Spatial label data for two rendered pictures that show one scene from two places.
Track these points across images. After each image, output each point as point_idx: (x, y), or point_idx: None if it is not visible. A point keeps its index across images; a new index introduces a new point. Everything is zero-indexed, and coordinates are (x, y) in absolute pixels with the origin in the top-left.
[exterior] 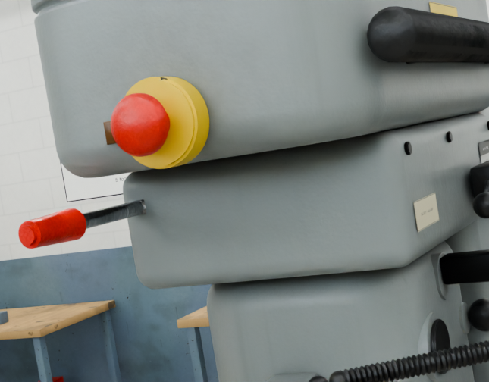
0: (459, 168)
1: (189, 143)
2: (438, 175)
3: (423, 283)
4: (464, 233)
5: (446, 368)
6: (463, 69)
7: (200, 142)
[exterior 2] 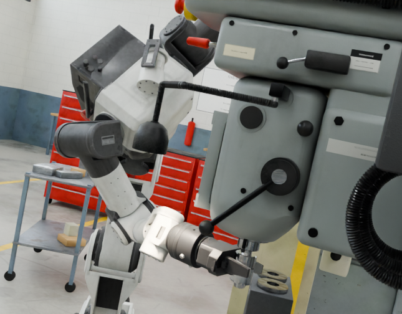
0: (305, 50)
1: (184, 10)
2: (267, 43)
3: (255, 90)
4: (330, 93)
5: (169, 86)
6: (330, 4)
7: (187, 11)
